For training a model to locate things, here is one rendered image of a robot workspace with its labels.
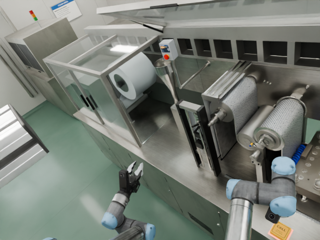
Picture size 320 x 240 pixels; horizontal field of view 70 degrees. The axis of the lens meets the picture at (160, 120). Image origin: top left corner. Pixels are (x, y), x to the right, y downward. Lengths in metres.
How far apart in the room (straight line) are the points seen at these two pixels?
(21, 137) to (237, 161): 1.42
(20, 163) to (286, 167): 0.81
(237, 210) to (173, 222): 1.67
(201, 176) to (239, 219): 0.74
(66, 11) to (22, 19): 0.98
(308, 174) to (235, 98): 0.52
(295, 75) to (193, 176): 0.83
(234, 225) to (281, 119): 0.60
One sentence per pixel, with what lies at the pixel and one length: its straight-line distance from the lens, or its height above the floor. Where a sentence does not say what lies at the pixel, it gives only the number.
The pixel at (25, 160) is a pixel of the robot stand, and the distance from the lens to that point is 0.29.
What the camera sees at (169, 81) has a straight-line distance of 1.52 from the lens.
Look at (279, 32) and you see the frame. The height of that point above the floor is 1.62.
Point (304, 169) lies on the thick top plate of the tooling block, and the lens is 1.39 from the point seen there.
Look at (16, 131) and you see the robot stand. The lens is 0.27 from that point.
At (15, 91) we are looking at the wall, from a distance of 6.09.
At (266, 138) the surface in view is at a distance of 1.18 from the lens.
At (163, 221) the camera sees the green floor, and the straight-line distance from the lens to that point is 2.51.
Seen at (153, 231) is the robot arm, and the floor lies 1.12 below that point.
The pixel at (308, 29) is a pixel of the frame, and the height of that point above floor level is 1.63.
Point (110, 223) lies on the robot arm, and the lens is 1.15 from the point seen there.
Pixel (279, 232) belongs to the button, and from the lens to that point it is 1.32.
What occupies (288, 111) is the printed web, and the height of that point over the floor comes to 1.31.
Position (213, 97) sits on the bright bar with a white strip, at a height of 1.45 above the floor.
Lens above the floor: 2.13
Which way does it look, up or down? 36 degrees down
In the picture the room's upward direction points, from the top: 23 degrees counter-clockwise
